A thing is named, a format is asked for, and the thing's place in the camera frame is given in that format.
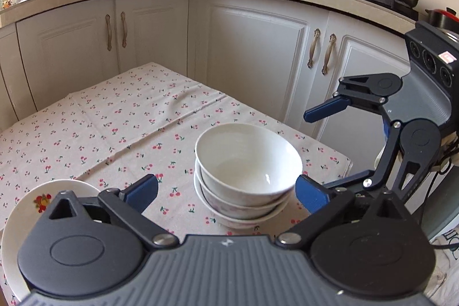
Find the large white fruit-print plate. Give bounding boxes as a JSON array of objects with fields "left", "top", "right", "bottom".
[{"left": 1, "top": 179, "right": 102, "bottom": 297}]

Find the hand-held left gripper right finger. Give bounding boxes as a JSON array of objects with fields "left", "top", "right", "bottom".
[{"left": 274, "top": 175, "right": 418, "bottom": 250}]

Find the cherry print tablecloth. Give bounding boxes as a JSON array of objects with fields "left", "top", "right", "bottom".
[{"left": 0, "top": 62, "right": 354, "bottom": 306}]

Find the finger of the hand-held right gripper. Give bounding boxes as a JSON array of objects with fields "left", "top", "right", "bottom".
[
  {"left": 303, "top": 74, "right": 387, "bottom": 123},
  {"left": 324, "top": 121, "right": 430, "bottom": 206}
]

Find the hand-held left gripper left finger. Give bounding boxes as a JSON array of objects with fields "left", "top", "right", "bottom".
[{"left": 36, "top": 174, "right": 179, "bottom": 250}]

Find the white printed garment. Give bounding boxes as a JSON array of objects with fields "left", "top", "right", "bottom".
[{"left": 428, "top": 220, "right": 459, "bottom": 306}]

